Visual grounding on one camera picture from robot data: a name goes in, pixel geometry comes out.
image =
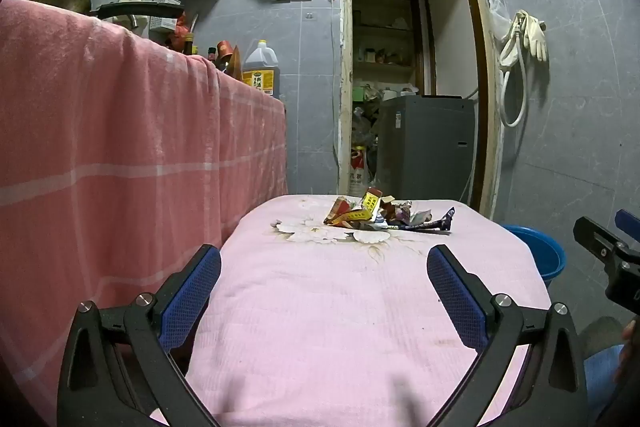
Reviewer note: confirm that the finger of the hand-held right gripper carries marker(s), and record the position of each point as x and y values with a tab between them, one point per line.
595	234
630	224

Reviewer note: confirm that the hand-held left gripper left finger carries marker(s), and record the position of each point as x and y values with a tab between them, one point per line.
195	292

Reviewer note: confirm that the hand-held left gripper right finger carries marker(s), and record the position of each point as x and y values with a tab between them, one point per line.
455	297

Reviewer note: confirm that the blue plastic bucket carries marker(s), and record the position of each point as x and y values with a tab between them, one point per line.
542	257

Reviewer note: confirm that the pile of snack wrappers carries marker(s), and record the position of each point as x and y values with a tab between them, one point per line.
360	217

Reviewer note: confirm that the person's leg in jeans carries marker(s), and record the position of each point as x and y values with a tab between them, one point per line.
602	372

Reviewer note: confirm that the pink floral blanket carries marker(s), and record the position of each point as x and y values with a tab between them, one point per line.
325	307

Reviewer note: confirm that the grey washing machine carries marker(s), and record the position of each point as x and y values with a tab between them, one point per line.
425	147

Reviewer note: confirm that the white red sack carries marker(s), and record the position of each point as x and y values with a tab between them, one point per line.
359	177

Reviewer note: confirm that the pink checked towel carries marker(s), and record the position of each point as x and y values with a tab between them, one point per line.
100	132

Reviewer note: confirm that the clear plastic bag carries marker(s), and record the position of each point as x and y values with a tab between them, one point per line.
362	127

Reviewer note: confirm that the white rubber glove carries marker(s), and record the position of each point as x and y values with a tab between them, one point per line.
537	37

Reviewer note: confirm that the green box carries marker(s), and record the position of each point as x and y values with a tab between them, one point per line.
359	93

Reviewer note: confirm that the orange packet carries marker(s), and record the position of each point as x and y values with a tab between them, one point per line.
235	64

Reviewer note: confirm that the cooking oil jug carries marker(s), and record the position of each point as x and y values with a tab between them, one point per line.
260	67

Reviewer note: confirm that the wooden storage shelf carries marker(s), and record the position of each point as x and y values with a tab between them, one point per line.
385	65

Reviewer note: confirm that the red cup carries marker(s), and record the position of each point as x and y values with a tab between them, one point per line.
225	49

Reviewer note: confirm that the red plastic bag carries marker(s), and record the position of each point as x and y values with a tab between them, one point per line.
177	37

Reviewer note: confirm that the white cutlery holder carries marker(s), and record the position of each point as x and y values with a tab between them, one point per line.
162	24

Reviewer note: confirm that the wooden door frame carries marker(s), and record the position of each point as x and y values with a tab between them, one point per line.
345	57

